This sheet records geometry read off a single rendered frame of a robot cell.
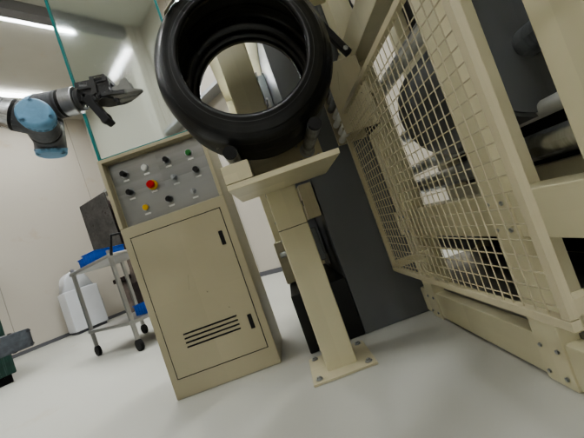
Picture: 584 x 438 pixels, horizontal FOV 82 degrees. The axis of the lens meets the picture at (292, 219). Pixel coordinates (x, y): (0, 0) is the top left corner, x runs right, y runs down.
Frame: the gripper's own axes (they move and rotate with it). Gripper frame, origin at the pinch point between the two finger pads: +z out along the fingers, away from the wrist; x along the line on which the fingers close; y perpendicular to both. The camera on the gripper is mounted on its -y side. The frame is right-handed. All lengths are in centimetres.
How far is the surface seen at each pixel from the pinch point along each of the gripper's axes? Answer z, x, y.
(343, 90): 74, 20, -6
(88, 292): -442, 696, -92
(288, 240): 39, 27, -61
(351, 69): 79, 20, 2
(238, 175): 27.5, -9.9, -36.8
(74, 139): -481, 845, 331
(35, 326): -573, 691, -140
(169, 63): 14.9, -12.3, 0.8
